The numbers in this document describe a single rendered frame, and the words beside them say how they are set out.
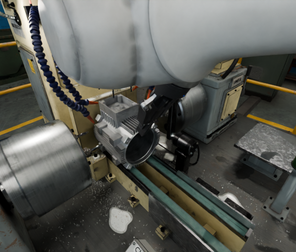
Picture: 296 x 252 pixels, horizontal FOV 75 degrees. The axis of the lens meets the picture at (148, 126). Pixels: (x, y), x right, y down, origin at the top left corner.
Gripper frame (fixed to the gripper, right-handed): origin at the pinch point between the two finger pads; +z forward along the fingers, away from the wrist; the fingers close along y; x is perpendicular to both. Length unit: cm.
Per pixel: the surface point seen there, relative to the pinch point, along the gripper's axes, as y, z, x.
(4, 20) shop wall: -60, 282, -451
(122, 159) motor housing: 2.8, 19.5, 1.0
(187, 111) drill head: -30.7, 12.7, -1.3
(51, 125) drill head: 18.5, 11.7, -16.9
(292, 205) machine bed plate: -43, 14, 52
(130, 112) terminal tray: -7.3, 12.9, -11.3
